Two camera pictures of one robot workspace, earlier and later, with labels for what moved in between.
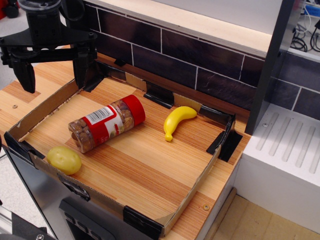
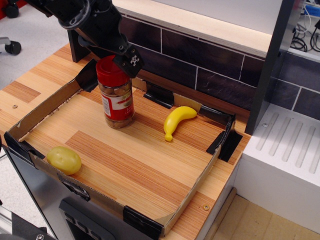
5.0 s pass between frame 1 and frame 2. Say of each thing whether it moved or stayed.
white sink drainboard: stayed
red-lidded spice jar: moved
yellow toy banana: stayed
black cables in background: stayed
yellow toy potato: stayed
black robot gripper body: moved
